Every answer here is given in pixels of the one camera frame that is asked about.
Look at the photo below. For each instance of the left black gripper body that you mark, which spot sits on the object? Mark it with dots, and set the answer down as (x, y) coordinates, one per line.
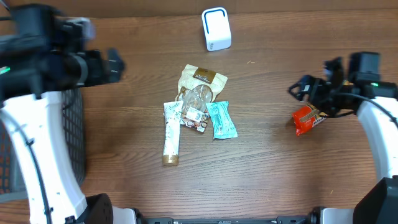
(97, 70)

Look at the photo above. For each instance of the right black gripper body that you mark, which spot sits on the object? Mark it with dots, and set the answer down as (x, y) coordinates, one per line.
(319, 96)

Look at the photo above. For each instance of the orange spaghetti pasta packet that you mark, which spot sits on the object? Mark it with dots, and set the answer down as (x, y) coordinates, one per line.
(306, 118)

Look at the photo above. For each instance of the white tube with gold cap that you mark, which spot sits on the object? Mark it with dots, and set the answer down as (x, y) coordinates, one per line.
(172, 116)

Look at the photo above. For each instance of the beige nut snack pouch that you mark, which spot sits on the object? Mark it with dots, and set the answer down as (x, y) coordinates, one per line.
(197, 87)

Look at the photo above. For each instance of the teal snack bar wrapper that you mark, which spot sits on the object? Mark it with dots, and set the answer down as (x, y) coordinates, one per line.
(223, 127)

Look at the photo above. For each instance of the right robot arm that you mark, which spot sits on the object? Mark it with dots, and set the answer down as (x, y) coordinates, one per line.
(358, 90)

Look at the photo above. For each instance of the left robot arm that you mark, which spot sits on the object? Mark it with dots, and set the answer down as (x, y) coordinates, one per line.
(46, 57)

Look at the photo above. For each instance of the white barcode scanner stand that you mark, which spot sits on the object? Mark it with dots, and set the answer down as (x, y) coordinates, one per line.
(216, 29)

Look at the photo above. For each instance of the grey plastic shopping basket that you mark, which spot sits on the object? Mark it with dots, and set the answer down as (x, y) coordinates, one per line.
(12, 183)

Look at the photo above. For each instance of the cardboard panel backdrop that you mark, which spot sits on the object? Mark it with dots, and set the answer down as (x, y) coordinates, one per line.
(136, 8)

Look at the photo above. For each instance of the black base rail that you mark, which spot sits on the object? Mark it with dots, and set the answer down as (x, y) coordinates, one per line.
(224, 221)

